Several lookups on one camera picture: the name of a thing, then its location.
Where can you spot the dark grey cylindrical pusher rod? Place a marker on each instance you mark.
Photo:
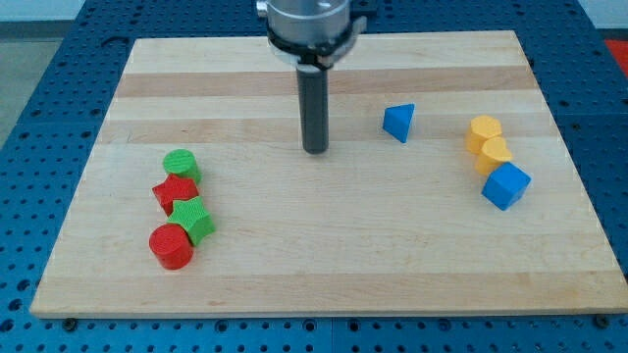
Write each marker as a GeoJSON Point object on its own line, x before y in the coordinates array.
{"type": "Point", "coordinates": [313, 108]}

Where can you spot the blue triangle block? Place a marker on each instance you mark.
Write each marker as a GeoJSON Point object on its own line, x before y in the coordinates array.
{"type": "Point", "coordinates": [397, 121]}

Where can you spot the yellow hexagon block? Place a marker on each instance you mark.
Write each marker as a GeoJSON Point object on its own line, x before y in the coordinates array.
{"type": "Point", "coordinates": [481, 129]}

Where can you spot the green cylinder block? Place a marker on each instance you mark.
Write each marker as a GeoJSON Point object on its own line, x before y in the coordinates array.
{"type": "Point", "coordinates": [182, 163]}

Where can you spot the wooden board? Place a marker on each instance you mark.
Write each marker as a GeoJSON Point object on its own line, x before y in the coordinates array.
{"type": "Point", "coordinates": [373, 227]}

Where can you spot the red star block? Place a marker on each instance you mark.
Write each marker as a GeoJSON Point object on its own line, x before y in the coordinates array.
{"type": "Point", "coordinates": [174, 188]}

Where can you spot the green star block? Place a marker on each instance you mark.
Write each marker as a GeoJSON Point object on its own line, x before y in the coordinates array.
{"type": "Point", "coordinates": [194, 218]}

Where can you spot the yellow heart block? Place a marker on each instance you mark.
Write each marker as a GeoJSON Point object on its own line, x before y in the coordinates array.
{"type": "Point", "coordinates": [493, 153]}

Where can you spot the red cylinder block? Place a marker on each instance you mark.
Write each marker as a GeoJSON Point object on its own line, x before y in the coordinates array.
{"type": "Point", "coordinates": [170, 245]}

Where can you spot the blue cube block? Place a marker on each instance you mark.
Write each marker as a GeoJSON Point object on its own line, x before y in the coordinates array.
{"type": "Point", "coordinates": [506, 185]}

